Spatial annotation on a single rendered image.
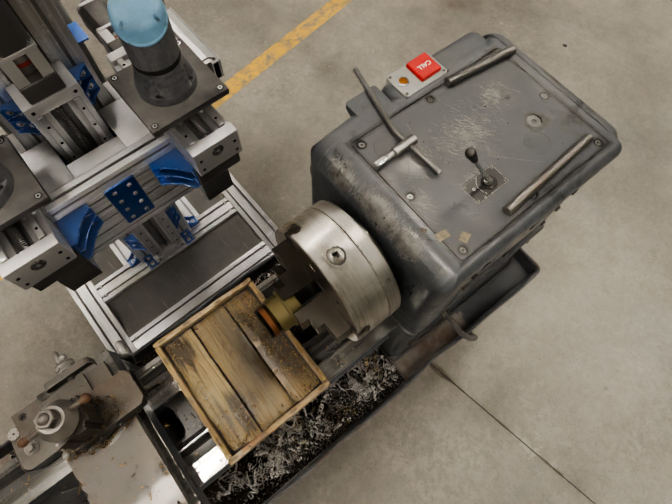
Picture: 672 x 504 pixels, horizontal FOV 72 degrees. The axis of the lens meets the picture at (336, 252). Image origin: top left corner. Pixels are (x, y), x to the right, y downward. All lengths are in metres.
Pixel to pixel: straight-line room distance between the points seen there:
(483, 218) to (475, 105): 0.29
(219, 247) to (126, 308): 0.45
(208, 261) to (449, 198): 1.32
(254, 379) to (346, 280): 0.43
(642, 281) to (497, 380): 0.91
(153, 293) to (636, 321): 2.20
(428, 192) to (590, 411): 1.61
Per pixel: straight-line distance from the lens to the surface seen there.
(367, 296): 0.96
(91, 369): 1.27
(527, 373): 2.31
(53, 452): 1.35
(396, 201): 0.98
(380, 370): 1.57
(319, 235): 0.95
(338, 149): 1.03
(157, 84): 1.24
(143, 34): 1.15
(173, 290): 2.08
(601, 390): 2.45
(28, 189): 1.27
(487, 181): 1.03
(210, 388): 1.25
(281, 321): 1.02
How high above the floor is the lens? 2.10
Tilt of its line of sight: 68 degrees down
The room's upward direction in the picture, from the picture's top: 4 degrees clockwise
